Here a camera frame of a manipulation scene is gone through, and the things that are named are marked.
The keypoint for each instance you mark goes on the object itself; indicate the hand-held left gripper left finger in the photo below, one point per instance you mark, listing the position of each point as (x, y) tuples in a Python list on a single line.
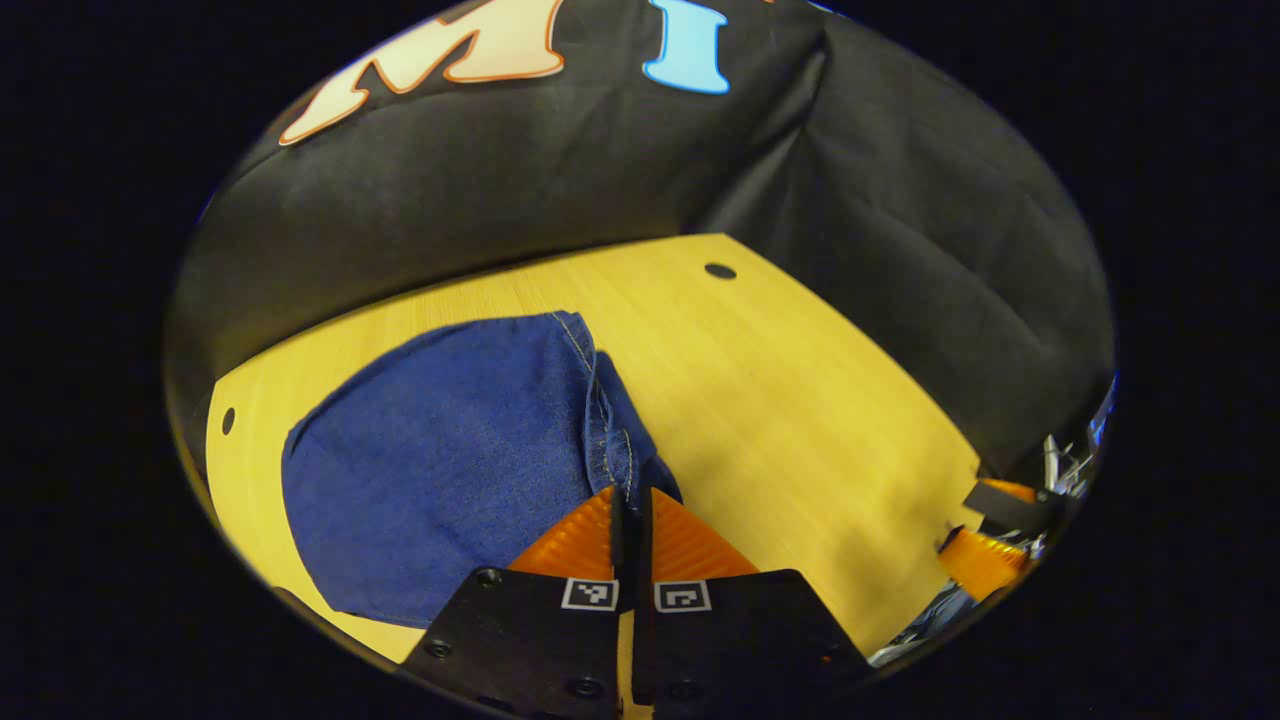
[(520, 640)]

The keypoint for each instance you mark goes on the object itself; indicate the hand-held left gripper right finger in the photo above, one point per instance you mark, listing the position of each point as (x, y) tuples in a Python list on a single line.
[(740, 635)]

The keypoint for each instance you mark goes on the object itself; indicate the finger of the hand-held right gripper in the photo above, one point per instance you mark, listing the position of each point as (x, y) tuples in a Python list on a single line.
[(985, 565), (1010, 505)]

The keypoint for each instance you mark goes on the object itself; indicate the blue jeans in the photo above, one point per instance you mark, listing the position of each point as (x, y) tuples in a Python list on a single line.
[(440, 470)]

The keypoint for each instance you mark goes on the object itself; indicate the black backdrop cloth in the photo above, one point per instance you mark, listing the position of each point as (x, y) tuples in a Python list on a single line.
[(900, 200)]

